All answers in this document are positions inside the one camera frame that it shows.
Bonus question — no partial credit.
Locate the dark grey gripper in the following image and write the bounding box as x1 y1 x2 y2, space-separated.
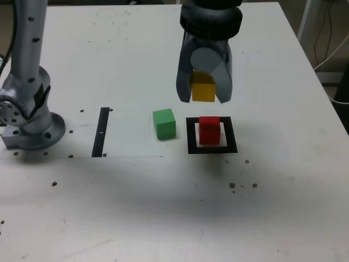
176 32 234 105

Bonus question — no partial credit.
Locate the yellow cube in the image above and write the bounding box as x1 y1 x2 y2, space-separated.
188 70 217 103

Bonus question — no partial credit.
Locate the green cube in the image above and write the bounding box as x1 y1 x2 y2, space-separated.
152 108 177 141

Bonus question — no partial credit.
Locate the red cube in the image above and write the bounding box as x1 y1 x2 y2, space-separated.
198 116 221 145

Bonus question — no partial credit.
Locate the black tape square outline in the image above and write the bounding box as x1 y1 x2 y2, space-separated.
185 116 238 155

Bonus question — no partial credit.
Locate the black tape strip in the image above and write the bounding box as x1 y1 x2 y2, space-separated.
92 106 110 158

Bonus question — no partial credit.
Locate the grey power strip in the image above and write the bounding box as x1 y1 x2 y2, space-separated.
316 71 345 87

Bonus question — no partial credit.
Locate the white metal post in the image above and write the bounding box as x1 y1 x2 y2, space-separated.
297 0 314 51

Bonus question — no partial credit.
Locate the thin black hanging cable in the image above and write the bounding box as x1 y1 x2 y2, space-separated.
326 1 334 59
313 0 328 65

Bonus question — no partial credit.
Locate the white hanging cable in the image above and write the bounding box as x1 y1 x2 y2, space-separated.
313 35 349 72

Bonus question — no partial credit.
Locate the white floor cable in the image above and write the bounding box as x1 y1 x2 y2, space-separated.
324 86 349 105

